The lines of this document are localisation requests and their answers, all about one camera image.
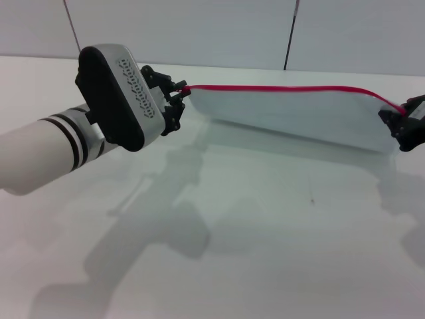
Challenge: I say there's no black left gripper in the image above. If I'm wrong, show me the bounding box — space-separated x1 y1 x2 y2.
139 64 193 138

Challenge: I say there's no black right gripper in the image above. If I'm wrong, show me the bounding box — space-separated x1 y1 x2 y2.
378 94 425 154

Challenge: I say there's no clear document bag red zipper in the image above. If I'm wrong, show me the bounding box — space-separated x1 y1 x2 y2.
184 84 408 156

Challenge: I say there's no thin black vertical rod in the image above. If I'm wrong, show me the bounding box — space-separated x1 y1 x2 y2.
283 0 301 70

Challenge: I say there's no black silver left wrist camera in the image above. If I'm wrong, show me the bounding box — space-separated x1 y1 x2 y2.
74 43 166 153

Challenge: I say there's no thin dark slanted cord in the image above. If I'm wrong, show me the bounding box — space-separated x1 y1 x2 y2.
62 0 82 53

